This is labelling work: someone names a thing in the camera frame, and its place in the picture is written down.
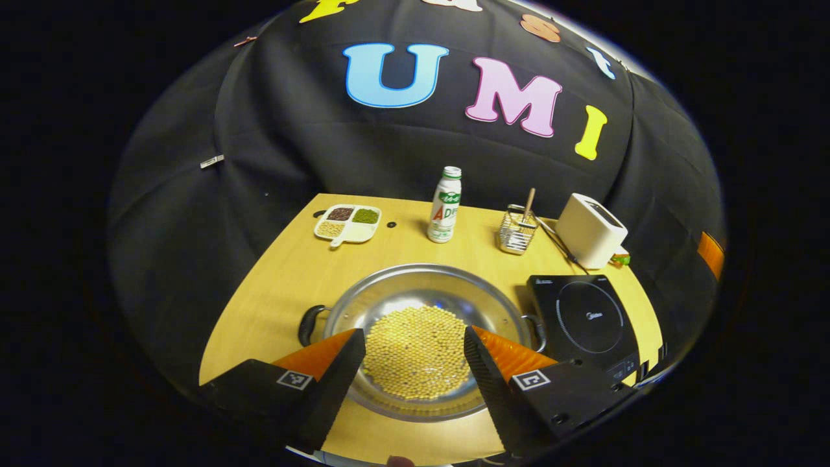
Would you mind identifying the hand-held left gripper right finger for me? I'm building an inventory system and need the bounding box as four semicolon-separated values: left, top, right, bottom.
463;324;639;458

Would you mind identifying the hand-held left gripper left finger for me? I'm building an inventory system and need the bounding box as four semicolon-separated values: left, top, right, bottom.
198;328;367;455

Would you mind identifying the pile of yellow soybeans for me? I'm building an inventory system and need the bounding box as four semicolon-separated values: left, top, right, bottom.
361;305;476;401

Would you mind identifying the black induction cooktop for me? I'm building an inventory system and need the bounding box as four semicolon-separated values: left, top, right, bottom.
525;274;643;389

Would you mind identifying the steel pot with black handles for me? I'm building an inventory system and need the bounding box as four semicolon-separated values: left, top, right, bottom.
298;263;547;424

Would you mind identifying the white toaster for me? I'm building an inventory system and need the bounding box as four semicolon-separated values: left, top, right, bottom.
555;193;629;270

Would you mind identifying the white divided bean plate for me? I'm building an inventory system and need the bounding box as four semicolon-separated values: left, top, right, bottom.
314;204;383;248

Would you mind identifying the white drink bottle green label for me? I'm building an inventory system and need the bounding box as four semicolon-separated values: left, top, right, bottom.
427;166;463;245

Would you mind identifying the black backdrop cloth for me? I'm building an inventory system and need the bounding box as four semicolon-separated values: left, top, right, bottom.
107;0;727;390

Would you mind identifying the toaster power cable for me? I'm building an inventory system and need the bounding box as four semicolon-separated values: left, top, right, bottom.
535;216;587;270

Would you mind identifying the metal wire basket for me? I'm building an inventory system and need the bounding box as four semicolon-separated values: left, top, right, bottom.
498;204;540;256

